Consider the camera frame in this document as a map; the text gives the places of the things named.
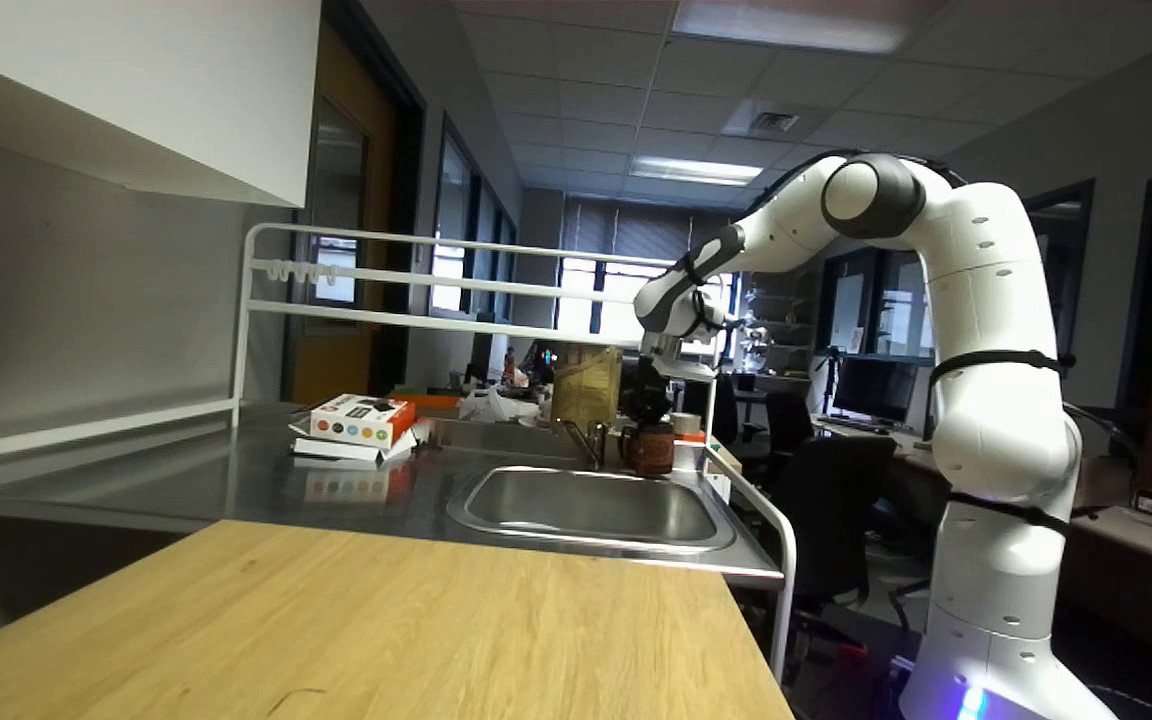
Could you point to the brown mug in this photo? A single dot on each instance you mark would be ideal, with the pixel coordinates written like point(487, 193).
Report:
point(653, 454)

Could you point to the white wall cabinet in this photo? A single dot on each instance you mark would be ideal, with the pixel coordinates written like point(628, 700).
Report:
point(136, 83)

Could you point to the chrome sink faucet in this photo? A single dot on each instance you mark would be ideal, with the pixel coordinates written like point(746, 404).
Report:
point(596, 436)

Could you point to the white metal rack frame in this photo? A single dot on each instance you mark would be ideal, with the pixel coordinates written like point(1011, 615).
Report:
point(339, 274)

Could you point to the colourful small box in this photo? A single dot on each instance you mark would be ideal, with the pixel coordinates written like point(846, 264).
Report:
point(360, 416)

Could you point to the computer monitor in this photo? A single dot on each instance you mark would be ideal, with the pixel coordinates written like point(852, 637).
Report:
point(879, 384)

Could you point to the brown paper bag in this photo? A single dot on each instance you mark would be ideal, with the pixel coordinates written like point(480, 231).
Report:
point(585, 384)

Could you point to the stainless steel counter unit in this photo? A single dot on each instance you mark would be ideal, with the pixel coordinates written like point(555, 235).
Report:
point(241, 480)

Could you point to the stainless steel sink basin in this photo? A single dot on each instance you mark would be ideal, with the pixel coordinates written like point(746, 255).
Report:
point(588, 508)

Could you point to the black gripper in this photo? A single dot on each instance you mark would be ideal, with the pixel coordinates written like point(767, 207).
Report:
point(644, 380)

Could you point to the ceiling air vent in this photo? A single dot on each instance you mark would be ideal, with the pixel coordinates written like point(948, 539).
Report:
point(767, 123)

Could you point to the red and white box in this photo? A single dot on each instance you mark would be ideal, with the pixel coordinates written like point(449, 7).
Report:
point(351, 451)

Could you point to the black office chair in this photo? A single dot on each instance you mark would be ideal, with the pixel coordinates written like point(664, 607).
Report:
point(835, 513)

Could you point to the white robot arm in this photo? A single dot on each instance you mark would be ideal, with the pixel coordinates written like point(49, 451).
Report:
point(997, 402)

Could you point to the rectangular ceiling light panel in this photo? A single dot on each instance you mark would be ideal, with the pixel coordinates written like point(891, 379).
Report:
point(801, 24)
point(692, 170)

